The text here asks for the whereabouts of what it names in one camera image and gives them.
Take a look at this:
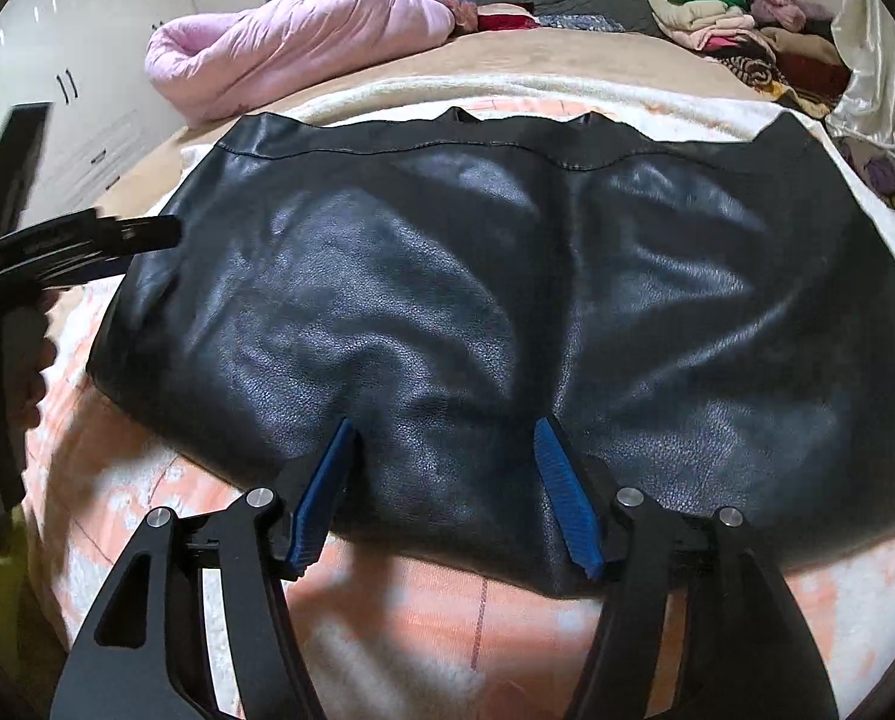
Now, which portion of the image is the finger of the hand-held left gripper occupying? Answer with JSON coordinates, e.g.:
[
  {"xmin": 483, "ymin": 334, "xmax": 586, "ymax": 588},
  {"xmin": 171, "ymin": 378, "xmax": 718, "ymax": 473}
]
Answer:
[
  {"xmin": 38, "ymin": 214, "xmax": 184, "ymax": 260},
  {"xmin": 43, "ymin": 255, "xmax": 130, "ymax": 290}
]

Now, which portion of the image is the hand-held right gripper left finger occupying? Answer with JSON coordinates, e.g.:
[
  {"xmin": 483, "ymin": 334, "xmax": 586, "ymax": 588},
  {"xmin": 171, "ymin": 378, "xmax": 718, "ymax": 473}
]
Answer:
[{"xmin": 50, "ymin": 418, "xmax": 359, "ymax": 720}]

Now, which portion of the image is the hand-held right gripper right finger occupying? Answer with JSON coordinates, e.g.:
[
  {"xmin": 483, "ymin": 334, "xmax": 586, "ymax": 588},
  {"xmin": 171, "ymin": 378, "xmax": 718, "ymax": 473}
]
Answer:
[{"xmin": 533, "ymin": 416, "xmax": 842, "ymax": 720}]

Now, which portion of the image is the black leather jacket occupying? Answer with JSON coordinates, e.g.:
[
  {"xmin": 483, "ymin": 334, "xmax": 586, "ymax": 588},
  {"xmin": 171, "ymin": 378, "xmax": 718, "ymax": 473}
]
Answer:
[{"xmin": 86, "ymin": 106, "xmax": 895, "ymax": 601}]

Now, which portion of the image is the pile of folded clothes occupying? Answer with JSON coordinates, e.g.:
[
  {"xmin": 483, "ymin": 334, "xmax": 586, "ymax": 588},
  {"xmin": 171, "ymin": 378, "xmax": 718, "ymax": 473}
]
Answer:
[{"xmin": 646, "ymin": 0, "xmax": 854, "ymax": 117}]

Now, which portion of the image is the person's left hand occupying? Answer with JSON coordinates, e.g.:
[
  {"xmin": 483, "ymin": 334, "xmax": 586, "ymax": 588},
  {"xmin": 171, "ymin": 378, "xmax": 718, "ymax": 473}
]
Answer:
[{"xmin": 0, "ymin": 291, "xmax": 59, "ymax": 430}]

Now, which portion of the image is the white and orange printed blanket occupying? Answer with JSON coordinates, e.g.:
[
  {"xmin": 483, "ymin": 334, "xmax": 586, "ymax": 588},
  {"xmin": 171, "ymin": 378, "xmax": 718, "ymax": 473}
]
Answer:
[{"xmin": 23, "ymin": 73, "xmax": 895, "ymax": 720}]

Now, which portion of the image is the white wardrobe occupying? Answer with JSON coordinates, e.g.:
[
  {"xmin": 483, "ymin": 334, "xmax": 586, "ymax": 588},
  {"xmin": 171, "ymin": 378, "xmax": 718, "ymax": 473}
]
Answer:
[{"xmin": 0, "ymin": 0, "xmax": 209, "ymax": 241}]

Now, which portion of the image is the pink quilted duvet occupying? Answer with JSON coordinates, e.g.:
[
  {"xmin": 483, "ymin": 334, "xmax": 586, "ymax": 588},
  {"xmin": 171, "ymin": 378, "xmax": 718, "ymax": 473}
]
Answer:
[{"xmin": 145, "ymin": 0, "xmax": 456, "ymax": 125}]

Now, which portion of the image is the red cloth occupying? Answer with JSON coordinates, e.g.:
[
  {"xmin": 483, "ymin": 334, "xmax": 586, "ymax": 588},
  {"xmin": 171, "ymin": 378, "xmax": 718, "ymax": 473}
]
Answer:
[{"xmin": 477, "ymin": 4, "xmax": 539, "ymax": 33}]

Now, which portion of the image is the beige bed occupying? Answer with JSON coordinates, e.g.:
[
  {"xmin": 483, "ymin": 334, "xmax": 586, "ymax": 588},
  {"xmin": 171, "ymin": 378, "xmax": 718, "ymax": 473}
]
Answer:
[{"xmin": 128, "ymin": 26, "xmax": 764, "ymax": 166}]

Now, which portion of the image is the purple floral cloth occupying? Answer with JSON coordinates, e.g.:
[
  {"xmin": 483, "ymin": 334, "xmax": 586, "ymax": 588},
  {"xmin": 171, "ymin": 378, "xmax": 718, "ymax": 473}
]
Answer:
[{"xmin": 841, "ymin": 135, "xmax": 895, "ymax": 207}]

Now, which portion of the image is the blue patterned cloth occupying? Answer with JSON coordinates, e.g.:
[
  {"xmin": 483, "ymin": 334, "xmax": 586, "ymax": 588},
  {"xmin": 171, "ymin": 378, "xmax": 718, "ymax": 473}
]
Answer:
[{"xmin": 537, "ymin": 13, "xmax": 624, "ymax": 33}]

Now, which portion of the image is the cream satin curtain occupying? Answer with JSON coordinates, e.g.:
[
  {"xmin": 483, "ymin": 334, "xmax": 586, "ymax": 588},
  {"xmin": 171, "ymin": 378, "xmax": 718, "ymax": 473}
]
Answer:
[{"xmin": 830, "ymin": 0, "xmax": 895, "ymax": 158}]

